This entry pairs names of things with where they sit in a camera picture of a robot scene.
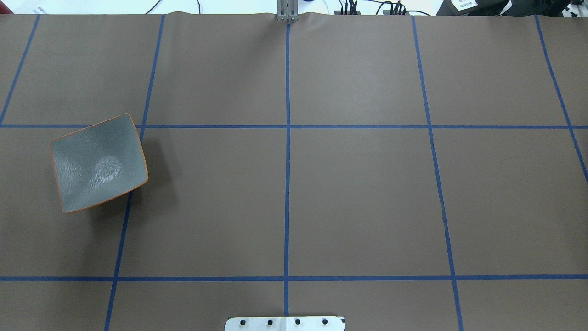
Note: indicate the grey square plate orange rim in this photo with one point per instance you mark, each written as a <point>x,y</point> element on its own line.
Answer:
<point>98,163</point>

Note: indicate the aluminium frame post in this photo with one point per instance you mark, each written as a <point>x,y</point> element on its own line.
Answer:
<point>288,11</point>

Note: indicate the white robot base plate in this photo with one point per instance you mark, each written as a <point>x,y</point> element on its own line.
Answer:
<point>286,323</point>

